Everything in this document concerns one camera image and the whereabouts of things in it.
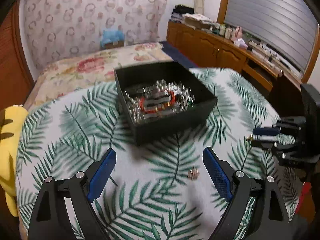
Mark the grey window blind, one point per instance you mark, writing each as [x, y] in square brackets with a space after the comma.
[287, 25]

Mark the palm leaf print tablecloth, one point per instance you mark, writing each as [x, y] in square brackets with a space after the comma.
[148, 195]

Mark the stack of folded clothes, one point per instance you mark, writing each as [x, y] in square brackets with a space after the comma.
[178, 12]

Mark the small copper brooch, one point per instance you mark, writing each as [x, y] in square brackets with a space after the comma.
[193, 173]

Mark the wooden sideboard cabinet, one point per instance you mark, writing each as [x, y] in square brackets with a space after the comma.
[209, 50]

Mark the pink tissue box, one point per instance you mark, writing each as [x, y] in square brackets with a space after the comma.
[240, 43]

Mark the circle pattern sheer curtain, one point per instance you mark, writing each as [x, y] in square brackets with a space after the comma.
[59, 29]

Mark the yellow Pikachu plush toy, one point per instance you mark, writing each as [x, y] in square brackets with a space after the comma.
[12, 119]

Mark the floral bed cover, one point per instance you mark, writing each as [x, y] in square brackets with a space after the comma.
[65, 76]

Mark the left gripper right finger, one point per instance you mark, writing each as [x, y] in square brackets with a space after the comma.
[269, 218]

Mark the brown louvered wardrobe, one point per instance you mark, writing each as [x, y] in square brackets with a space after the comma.
[16, 82]

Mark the black open jewelry box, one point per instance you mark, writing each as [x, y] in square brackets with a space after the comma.
[147, 100]

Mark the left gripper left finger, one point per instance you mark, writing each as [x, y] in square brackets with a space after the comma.
[50, 219]

